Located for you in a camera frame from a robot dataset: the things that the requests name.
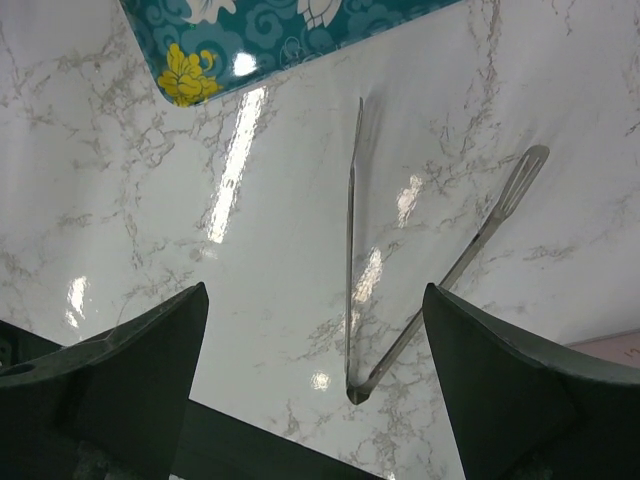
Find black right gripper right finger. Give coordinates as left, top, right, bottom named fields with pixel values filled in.
left=423, top=283, right=639, bottom=479

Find pink chocolate box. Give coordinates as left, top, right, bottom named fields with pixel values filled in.
left=570, top=332, right=640, bottom=368

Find teal floral tray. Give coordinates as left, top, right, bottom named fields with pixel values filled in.
left=120, top=1, right=450, bottom=108

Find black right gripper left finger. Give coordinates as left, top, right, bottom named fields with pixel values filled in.
left=1, top=283, right=209, bottom=479

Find metal tongs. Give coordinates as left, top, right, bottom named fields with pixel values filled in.
left=343, top=97, right=551, bottom=405

